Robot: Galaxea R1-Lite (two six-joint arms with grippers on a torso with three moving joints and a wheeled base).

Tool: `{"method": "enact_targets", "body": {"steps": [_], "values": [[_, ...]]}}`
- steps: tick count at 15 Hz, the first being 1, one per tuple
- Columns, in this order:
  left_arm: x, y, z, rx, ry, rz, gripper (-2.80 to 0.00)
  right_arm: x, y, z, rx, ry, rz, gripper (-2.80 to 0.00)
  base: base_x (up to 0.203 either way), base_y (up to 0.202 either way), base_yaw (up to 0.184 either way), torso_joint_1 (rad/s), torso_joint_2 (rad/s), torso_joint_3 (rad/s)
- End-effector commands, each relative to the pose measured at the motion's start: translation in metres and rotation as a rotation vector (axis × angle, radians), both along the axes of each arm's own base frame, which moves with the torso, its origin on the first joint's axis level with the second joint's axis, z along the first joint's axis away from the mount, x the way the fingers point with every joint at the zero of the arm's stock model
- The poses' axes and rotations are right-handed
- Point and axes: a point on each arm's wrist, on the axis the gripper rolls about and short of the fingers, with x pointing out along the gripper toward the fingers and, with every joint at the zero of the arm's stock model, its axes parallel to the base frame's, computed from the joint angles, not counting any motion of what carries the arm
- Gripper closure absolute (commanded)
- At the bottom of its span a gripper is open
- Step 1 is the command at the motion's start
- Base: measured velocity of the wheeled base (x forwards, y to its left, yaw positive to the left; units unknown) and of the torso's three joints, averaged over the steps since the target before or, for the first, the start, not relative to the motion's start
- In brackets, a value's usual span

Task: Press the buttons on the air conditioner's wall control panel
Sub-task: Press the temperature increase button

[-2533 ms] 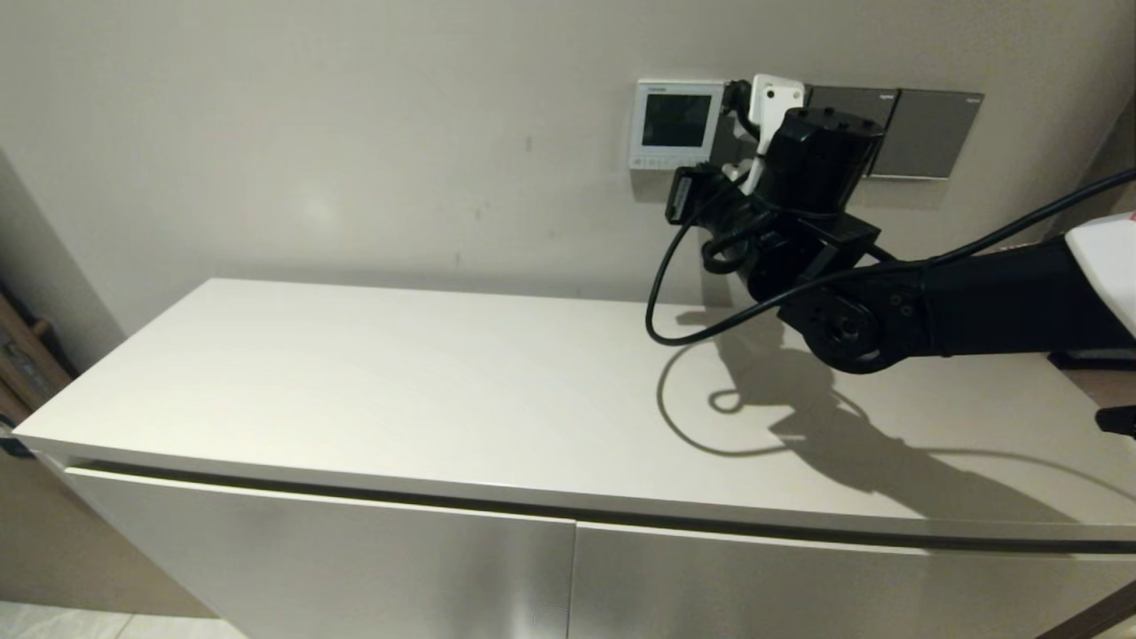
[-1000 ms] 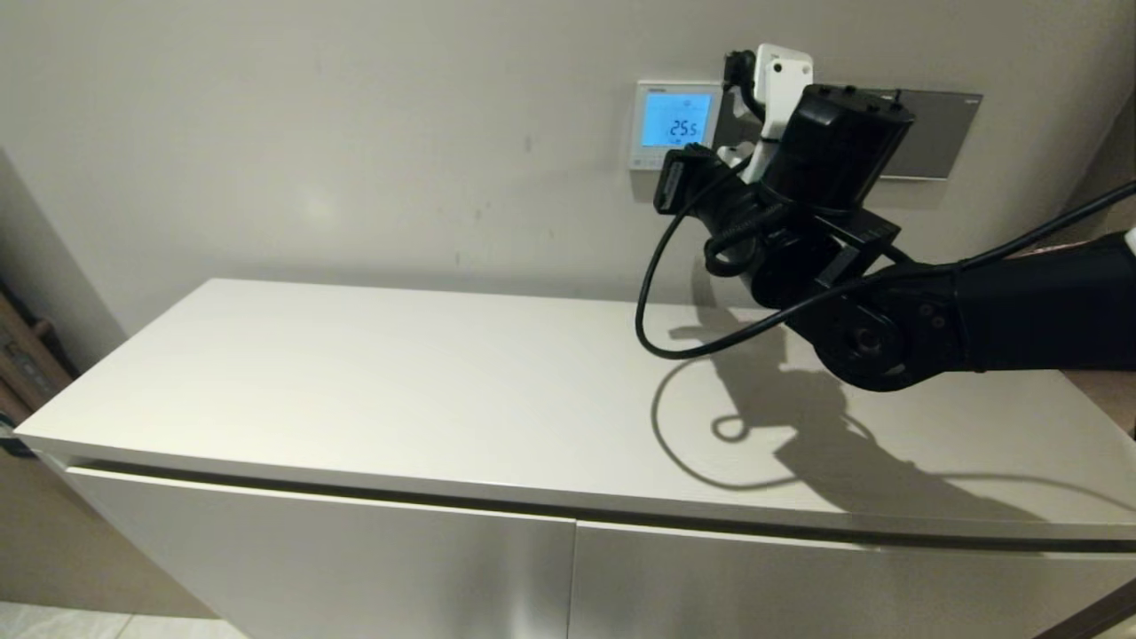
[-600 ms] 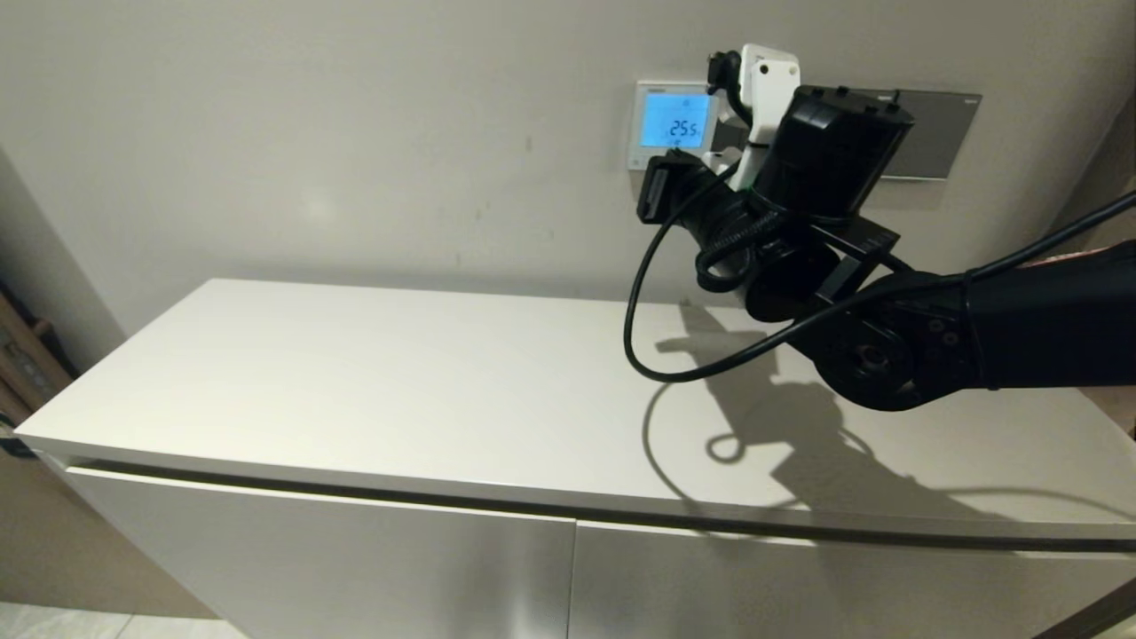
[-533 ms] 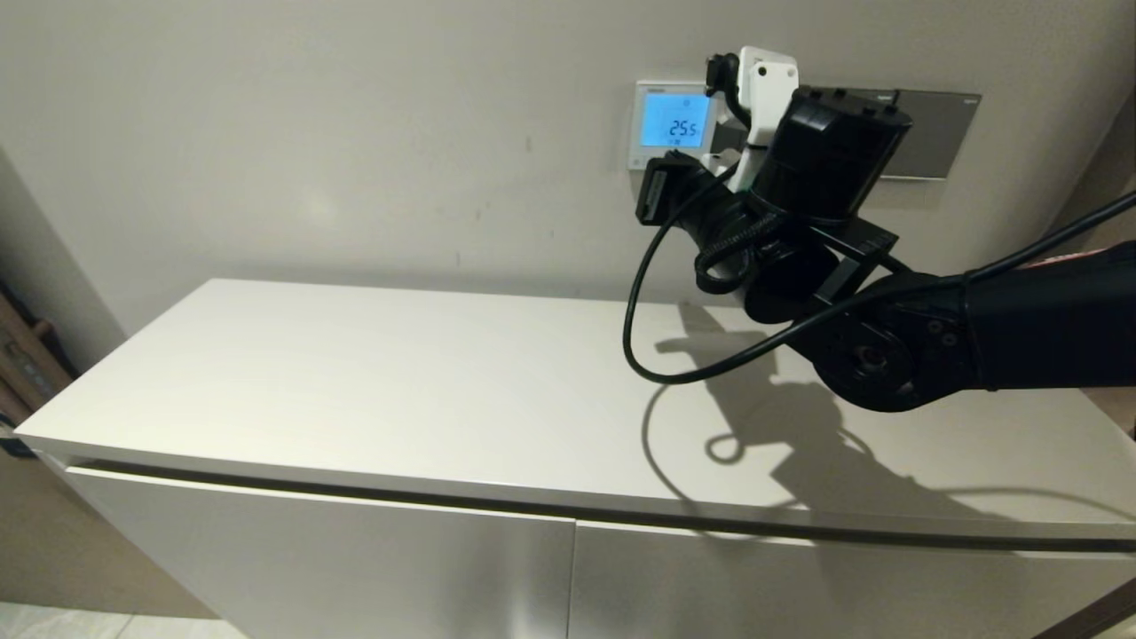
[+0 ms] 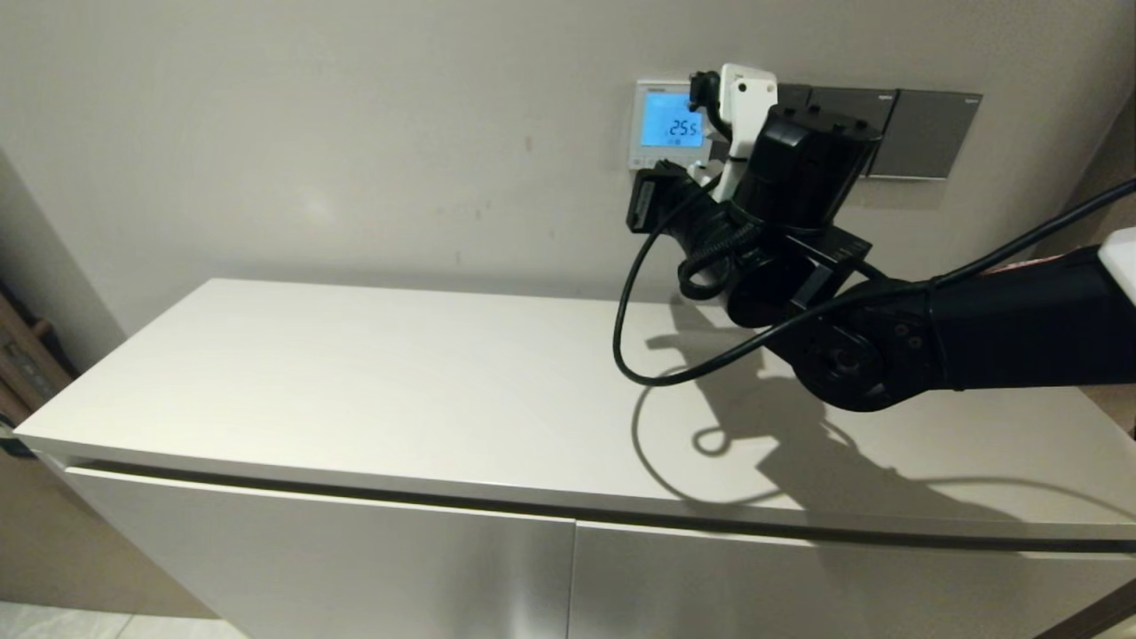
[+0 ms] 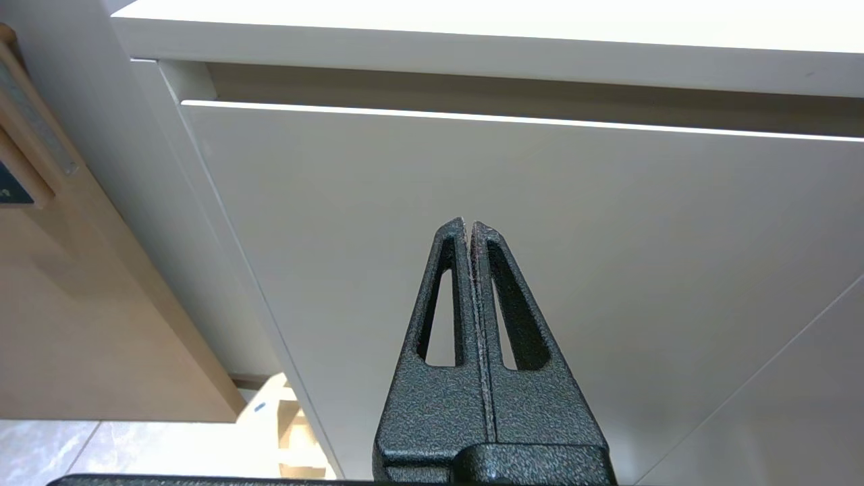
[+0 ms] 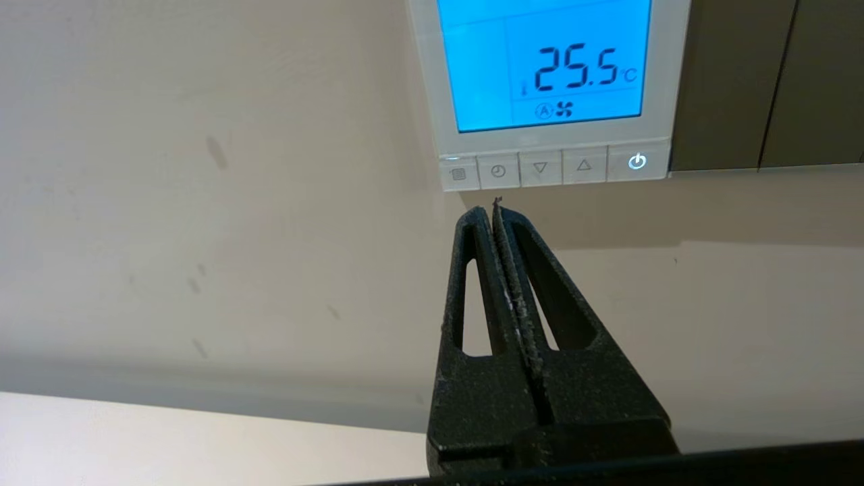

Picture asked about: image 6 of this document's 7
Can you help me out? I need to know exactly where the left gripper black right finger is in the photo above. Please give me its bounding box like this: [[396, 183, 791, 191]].
[[459, 221, 616, 485]]

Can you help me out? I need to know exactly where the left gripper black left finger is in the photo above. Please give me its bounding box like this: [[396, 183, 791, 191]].
[[373, 217, 497, 482]]

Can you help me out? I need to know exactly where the light wooden stool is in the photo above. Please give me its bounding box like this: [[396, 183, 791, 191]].
[[236, 373, 336, 480]]

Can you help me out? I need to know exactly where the white cabinet door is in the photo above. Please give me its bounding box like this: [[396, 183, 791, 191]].
[[180, 100, 864, 484]]

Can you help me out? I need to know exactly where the white sideboard cabinet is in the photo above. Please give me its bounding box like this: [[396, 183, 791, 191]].
[[108, 0, 864, 486]]

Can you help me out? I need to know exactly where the brown wooden slat frame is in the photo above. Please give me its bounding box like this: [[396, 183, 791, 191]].
[[0, 24, 82, 210]]

